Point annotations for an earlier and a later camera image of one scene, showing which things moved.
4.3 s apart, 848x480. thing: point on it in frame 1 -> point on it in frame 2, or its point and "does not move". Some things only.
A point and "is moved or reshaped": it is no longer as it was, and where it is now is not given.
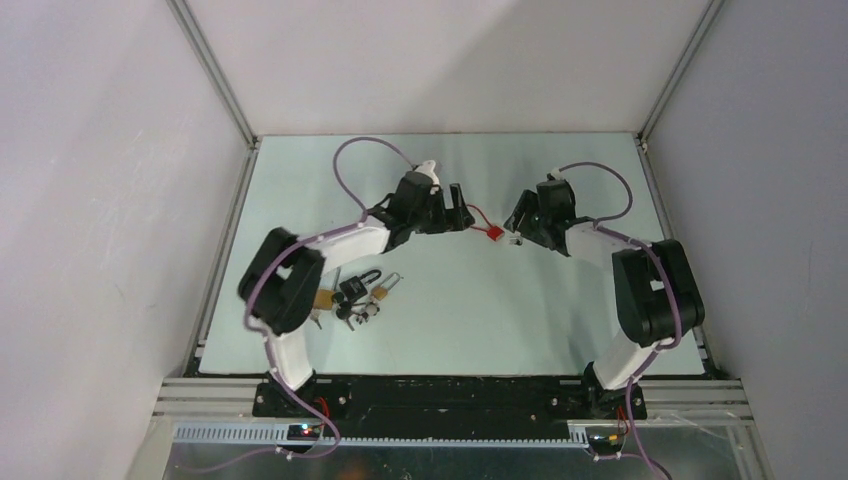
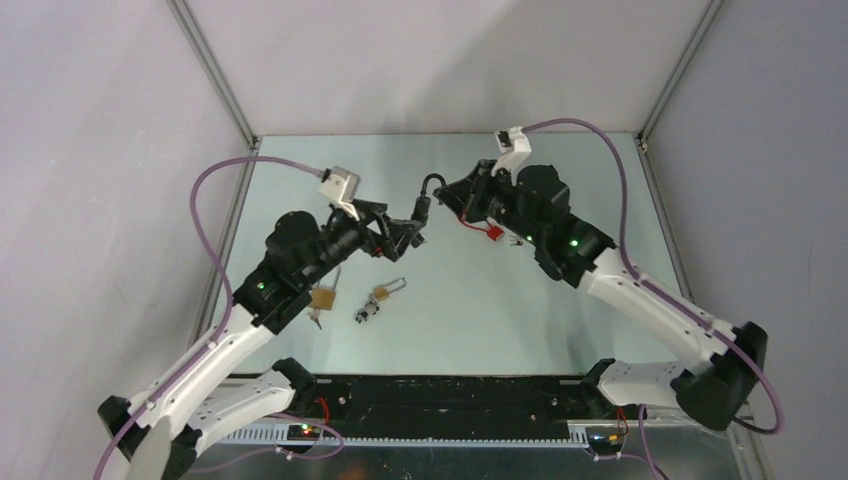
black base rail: x=436 y=406 does not move
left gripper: x=450 y=220 -> x=395 y=234
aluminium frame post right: x=712 y=10 does not move
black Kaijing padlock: x=354 y=288 is moved or reshaped
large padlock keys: x=315 y=315 does not move
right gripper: x=528 y=203 -> x=472 y=191
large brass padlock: x=326 y=287 does not move
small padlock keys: x=371 y=309 does not move
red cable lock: x=494 y=232 does not move
